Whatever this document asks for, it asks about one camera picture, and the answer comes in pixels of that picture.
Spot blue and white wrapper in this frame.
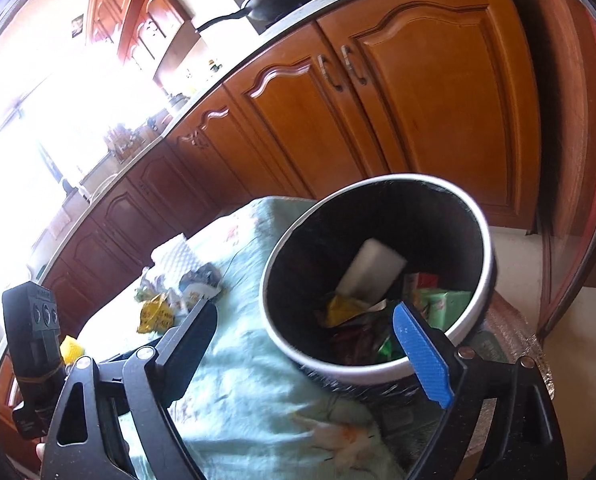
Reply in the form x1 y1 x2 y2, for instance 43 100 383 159
177 262 225 303

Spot utensil rack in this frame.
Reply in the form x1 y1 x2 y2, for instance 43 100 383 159
104 124 145 162

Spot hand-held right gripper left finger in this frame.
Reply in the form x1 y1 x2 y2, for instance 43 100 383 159
40 300 219 480

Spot kitchen window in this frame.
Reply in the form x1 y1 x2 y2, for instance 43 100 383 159
0 35 179 271

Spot red wooden door frame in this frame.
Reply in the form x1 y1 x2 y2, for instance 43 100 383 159
508 0 596 341

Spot teal floral tablecloth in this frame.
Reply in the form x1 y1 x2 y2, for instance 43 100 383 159
75 196 459 480

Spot green packet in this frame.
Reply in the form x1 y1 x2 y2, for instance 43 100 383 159
417 287 473 332

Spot wooden wall cabinets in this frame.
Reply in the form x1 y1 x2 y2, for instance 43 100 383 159
85 0 199 68

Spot white foam block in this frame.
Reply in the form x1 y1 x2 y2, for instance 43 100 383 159
335 238 409 297

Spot white bin with black liner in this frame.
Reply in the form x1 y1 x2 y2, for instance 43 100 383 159
258 173 499 387

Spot yellow printed wrapper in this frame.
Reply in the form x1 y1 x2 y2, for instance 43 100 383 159
136 293 175 336

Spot dark red wrapper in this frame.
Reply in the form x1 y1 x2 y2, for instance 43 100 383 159
332 324 395 363

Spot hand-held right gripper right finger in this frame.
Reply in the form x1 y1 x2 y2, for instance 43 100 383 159
391 301 570 480

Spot wooden base cabinets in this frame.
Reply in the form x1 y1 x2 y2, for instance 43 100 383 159
0 0 544 461

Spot white foam fruit net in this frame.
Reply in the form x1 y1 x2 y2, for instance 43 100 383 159
151 236 205 282

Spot red snack packet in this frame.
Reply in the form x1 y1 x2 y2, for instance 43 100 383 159
403 272 440 292

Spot yellow foam fruit net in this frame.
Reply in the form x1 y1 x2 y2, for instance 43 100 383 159
60 337 85 366

